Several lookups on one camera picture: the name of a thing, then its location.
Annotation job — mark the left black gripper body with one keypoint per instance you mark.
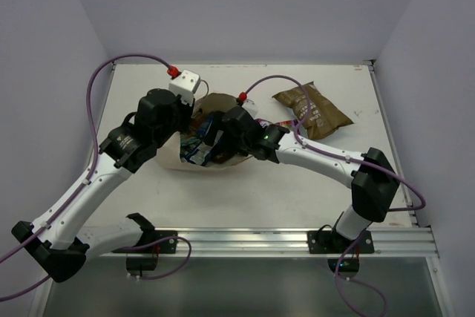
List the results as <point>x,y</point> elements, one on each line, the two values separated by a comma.
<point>187,116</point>

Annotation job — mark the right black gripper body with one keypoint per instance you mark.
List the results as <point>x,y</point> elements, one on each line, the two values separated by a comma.
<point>240,143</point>

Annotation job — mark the blue snack packet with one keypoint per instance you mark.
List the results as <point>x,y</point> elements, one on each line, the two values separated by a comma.
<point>203,154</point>

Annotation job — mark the beige paper bag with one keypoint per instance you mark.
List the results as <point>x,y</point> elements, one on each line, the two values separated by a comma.
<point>168,157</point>

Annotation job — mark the light blue snack bag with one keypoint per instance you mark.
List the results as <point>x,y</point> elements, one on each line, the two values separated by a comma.
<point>324,117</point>

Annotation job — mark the purple pink candy bag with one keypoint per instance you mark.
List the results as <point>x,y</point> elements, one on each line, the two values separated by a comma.
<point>290,124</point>

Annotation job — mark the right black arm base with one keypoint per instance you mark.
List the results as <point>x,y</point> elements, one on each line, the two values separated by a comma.
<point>325,241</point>

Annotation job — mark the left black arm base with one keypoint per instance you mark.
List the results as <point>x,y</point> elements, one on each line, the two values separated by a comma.
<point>150,246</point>

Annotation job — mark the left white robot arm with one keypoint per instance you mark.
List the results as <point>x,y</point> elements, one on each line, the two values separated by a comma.
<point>58,240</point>

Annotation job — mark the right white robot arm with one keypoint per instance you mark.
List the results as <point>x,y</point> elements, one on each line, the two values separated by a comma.
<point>369,176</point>

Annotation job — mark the green snack packet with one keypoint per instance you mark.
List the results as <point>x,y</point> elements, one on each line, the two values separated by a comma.
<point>189,144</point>

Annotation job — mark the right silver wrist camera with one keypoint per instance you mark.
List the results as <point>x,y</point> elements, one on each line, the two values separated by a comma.
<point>247,104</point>

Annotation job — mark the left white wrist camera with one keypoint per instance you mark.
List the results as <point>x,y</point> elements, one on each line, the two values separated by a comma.
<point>185,86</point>

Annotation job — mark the aluminium mounting rail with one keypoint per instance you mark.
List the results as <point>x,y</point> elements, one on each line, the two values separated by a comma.
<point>392,242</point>

